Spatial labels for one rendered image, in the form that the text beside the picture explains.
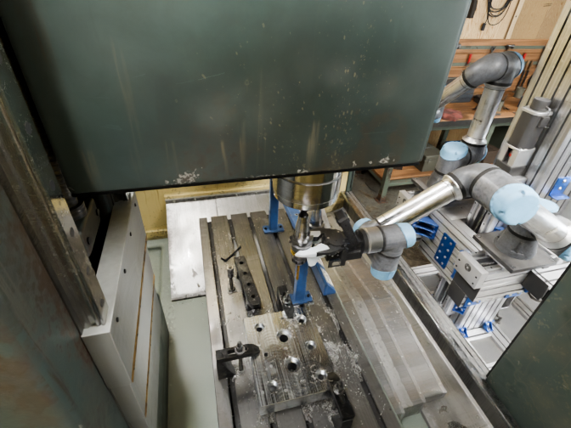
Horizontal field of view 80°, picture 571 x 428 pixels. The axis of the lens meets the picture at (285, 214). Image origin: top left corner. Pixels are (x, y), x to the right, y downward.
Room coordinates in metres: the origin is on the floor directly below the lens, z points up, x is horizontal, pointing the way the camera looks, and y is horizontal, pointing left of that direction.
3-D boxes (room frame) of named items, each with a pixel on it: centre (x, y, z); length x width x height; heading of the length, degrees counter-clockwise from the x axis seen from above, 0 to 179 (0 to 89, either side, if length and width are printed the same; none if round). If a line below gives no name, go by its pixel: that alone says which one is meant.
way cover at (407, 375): (1.00, -0.37, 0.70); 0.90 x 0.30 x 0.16; 17
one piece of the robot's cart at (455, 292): (1.11, -0.97, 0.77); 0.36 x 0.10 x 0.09; 107
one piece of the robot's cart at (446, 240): (1.30, -0.81, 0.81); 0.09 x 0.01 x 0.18; 17
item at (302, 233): (0.69, -0.05, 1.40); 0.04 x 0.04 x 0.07
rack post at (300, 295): (0.87, -0.07, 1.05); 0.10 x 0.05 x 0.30; 107
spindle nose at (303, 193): (0.69, -0.04, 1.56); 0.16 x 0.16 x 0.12
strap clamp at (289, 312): (0.78, -0.02, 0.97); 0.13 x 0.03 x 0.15; 17
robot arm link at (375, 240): (0.75, -0.24, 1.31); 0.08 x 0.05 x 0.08; 17
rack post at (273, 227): (1.29, 0.06, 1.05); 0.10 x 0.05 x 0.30; 107
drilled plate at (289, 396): (0.60, -0.03, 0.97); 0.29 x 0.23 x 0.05; 17
